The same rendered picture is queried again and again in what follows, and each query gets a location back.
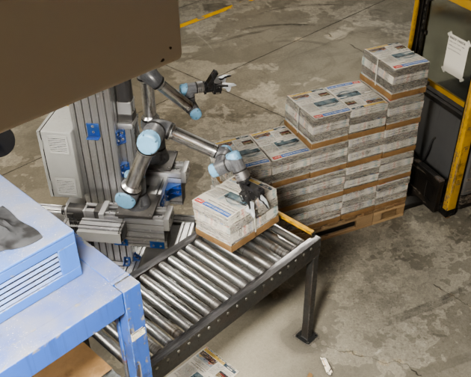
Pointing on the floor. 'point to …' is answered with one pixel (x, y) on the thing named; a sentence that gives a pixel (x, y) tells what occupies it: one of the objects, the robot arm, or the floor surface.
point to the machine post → (132, 328)
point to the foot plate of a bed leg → (306, 339)
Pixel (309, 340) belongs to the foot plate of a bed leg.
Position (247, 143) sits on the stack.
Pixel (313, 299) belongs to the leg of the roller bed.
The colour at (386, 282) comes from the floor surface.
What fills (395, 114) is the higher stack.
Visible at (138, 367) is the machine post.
